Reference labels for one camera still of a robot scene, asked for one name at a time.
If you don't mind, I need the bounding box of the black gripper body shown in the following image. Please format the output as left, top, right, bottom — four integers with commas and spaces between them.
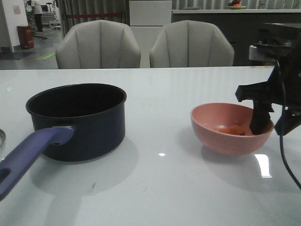
235, 42, 301, 111

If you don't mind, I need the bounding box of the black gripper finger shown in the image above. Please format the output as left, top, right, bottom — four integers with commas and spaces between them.
249, 100, 274, 135
274, 107, 301, 136

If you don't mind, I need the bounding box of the orange ham slice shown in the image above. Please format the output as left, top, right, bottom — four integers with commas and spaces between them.
229, 125, 246, 136

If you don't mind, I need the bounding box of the pink plastic bowl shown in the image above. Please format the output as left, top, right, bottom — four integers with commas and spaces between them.
190, 103, 274, 155

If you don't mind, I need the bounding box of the glass lid with blue knob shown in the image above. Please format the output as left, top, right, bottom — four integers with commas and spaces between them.
0, 129, 6, 149

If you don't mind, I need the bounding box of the dark grey counter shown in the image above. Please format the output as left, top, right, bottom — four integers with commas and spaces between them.
172, 9, 301, 66

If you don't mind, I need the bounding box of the fruit plate on counter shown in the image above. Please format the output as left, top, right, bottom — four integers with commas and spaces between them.
227, 0, 247, 9

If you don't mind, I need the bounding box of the right grey upholstered chair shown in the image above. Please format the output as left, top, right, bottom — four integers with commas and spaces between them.
149, 20, 235, 68

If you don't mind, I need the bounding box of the grey upholstered chair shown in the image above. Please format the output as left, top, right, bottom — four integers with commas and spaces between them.
55, 20, 141, 69
149, 20, 235, 68

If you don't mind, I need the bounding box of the white cabinet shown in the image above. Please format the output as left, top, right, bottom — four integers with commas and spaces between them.
129, 0, 172, 68

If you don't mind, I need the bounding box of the red barrier belt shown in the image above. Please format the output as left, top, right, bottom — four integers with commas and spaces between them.
66, 12, 123, 18

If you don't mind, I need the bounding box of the left grey upholstered chair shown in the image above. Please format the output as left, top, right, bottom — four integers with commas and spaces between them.
55, 20, 141, 69

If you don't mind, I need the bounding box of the dark blue saucepan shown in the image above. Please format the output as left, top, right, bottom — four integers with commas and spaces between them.
0, 83, 127, 199

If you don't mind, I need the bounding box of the person in background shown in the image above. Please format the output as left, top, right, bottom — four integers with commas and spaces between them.
31, 0, 43, 32

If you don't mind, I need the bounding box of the red trash bin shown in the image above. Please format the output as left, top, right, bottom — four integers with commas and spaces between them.
17, 25, 34, 49

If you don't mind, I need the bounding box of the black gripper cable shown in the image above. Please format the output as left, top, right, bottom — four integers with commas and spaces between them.
276, 60, 301, 193

